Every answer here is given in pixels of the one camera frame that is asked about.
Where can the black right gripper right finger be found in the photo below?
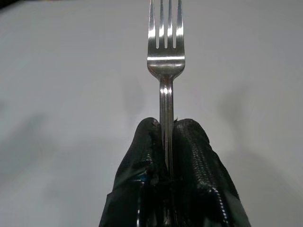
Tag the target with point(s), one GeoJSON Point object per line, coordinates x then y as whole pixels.
{"type": "Point", "coordinates": [201, 179]}

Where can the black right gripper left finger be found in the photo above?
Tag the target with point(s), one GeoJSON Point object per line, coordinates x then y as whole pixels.
{"type": "Point", "coordinates": [139, 170]}

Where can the silver metal fork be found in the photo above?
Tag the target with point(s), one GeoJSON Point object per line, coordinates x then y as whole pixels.
{"type": "Point", "coordinates": [165, 66]}

